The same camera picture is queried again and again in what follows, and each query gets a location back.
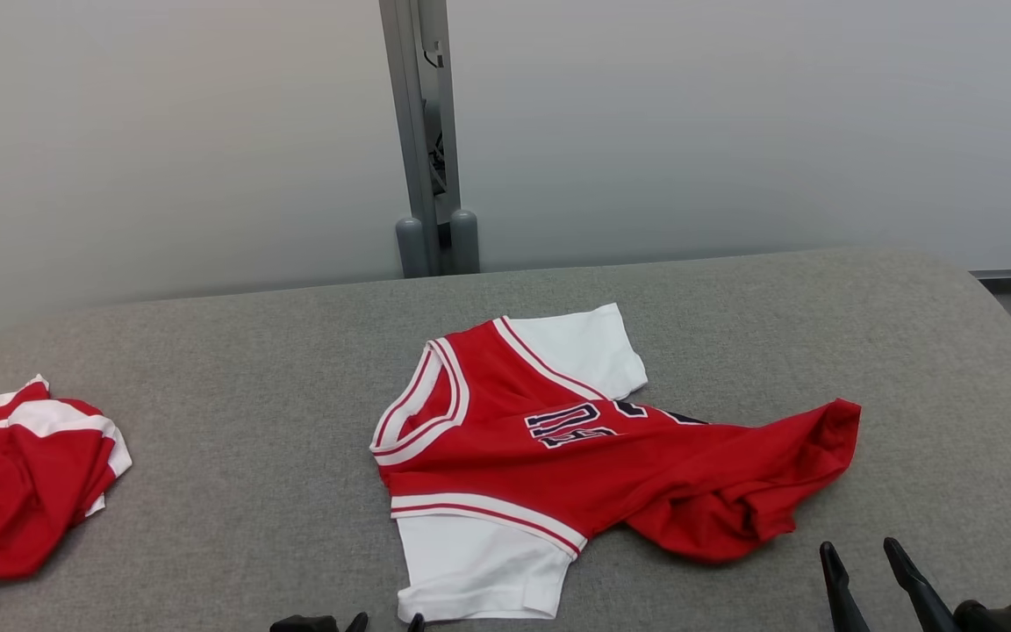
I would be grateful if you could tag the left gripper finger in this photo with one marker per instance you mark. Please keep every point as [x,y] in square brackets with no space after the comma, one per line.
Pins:
[417,623]
[358,623]

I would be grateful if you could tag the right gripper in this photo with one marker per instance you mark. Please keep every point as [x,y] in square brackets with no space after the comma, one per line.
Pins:
[1001,620]

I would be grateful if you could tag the red white basketball jersey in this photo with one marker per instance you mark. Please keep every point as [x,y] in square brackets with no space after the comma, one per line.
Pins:
[514,474]

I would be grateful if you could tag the red shorts with white stripe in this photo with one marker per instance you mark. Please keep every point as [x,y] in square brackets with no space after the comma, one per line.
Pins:
[14,491]

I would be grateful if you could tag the grey fabric sofa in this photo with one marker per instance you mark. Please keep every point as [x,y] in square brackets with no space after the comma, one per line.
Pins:
[251,456]

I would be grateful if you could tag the white frosted partition panel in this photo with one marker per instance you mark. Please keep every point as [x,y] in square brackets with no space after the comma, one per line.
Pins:
[163,149]
[734,123]

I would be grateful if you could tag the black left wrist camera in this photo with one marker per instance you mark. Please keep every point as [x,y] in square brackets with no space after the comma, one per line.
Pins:
[304,624]

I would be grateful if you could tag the grey cylindrical post foot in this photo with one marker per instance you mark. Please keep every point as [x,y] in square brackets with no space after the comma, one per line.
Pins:
[464,241]
[411,250]

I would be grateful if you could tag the grey metal partition post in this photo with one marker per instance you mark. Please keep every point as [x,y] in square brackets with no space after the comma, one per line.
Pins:
[400,88]

